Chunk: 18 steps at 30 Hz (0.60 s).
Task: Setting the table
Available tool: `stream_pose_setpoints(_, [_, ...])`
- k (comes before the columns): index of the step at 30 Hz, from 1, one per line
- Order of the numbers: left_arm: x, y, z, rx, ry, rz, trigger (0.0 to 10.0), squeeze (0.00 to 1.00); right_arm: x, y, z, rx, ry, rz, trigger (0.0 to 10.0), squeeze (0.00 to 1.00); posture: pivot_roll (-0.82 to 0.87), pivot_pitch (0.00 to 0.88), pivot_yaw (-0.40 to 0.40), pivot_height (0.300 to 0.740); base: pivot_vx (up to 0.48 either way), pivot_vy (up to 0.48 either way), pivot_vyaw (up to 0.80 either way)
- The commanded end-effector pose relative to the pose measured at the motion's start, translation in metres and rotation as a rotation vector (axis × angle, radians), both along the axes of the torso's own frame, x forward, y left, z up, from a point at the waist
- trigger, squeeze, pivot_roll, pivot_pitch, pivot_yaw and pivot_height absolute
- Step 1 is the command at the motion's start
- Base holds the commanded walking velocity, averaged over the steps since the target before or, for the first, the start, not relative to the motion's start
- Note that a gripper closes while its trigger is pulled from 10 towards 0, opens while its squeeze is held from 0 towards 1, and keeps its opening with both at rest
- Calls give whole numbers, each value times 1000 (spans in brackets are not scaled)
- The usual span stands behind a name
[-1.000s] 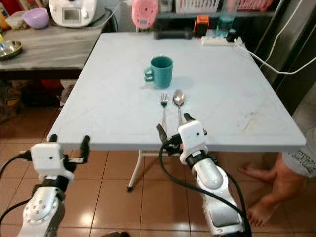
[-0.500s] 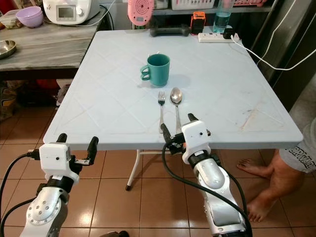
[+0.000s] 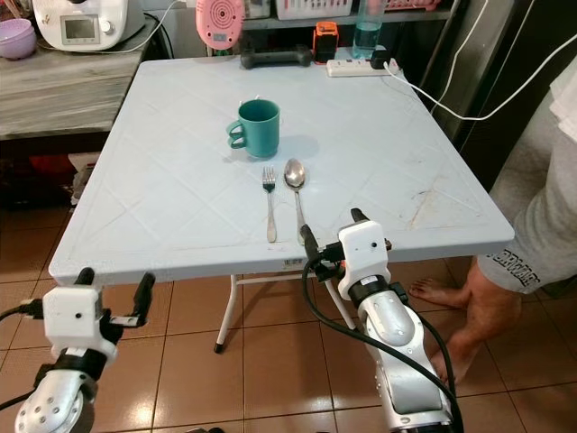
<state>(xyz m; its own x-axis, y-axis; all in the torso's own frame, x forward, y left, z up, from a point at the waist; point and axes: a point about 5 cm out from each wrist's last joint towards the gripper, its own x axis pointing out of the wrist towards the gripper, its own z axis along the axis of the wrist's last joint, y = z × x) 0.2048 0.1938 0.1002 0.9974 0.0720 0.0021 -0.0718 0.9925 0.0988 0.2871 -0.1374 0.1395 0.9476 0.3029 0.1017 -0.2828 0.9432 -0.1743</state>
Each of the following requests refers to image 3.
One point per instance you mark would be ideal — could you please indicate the white plastic basket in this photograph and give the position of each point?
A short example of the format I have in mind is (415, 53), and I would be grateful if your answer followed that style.
(314, 9)

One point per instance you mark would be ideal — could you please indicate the pink round appliance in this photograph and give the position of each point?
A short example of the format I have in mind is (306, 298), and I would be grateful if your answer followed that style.
(220, 23)

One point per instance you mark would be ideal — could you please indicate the white power strip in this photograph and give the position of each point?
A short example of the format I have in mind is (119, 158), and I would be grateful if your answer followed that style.
(359, 69)

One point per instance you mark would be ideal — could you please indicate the grey wooden counter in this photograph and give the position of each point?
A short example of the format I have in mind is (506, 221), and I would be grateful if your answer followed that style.
(54, 99)

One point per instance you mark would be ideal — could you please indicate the light blue folding table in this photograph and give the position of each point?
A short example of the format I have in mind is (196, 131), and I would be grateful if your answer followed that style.
(171, 198)

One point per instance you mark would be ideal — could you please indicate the white kitchen machine with display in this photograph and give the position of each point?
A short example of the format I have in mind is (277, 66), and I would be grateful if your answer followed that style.
(86, 23)

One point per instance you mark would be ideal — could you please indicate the teal plastic mug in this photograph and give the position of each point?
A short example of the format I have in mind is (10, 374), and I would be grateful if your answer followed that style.
(260, 131)

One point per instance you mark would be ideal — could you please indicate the blue clear water bottle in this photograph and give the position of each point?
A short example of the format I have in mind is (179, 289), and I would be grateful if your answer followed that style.
(370, 36)

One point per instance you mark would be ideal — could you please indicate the steel fork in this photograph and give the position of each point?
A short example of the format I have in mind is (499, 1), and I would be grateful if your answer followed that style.
(269, 180)

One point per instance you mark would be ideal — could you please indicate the black dumbbell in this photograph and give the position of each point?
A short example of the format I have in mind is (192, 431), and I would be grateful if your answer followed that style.
(277, 60)

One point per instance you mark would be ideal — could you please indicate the orange and black device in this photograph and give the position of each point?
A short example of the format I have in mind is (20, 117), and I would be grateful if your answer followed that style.
(326, 43)

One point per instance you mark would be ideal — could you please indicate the steel spoon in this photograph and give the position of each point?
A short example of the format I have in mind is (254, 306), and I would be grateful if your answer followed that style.
(294, 174)

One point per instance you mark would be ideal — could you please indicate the white bin with papers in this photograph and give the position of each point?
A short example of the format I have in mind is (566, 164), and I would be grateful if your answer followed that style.
(86, 176)

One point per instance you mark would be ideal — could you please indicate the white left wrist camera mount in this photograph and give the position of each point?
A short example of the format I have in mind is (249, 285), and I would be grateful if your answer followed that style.
(74, 317)

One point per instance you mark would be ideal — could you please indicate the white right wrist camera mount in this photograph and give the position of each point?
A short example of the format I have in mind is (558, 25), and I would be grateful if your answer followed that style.
(363, 254)

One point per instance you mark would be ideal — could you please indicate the dark grey refrigerator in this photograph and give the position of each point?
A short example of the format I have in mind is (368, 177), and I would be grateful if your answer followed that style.
(505, 36)

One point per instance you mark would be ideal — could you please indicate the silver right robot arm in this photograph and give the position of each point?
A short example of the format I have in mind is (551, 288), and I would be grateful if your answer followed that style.
(401, 361)

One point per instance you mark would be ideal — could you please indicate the person in grey shorts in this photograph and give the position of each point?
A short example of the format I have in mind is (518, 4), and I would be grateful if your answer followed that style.
(532, 234)

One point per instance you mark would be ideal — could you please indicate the purple plastic bowl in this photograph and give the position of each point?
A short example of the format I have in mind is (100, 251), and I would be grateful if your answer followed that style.
(15, 41)

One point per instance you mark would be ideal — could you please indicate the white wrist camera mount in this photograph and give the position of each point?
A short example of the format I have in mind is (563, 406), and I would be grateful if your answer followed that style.
(363, 254)
(74, 317)

